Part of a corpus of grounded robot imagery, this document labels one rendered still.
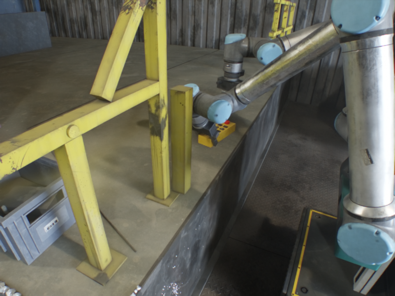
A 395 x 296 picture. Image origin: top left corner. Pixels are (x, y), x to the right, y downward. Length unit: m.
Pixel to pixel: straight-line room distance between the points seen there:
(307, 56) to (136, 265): 0.86
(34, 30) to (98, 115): 5.02
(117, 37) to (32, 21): 4.94
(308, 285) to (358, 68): 1.05
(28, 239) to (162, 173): 0.51
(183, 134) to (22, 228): 0.62
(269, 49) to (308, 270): 1.07
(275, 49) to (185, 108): 0.42
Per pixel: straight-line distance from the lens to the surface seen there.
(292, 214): 2.22
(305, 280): 1.44
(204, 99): 0.97
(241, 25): 4.74
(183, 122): 0.95
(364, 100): 0.70
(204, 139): 1.25
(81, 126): 0.62
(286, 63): 0.91
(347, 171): 1.47
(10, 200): 1.13
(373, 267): 1.14
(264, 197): 2.30
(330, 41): 0.86
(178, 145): 1.01
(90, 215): 0.74
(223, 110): 0.96
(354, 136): 0.73
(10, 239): 0.96
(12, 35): 5.41
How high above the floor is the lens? 1.45
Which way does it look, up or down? 31 degrees down
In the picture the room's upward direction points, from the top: 2 degrees clockwise
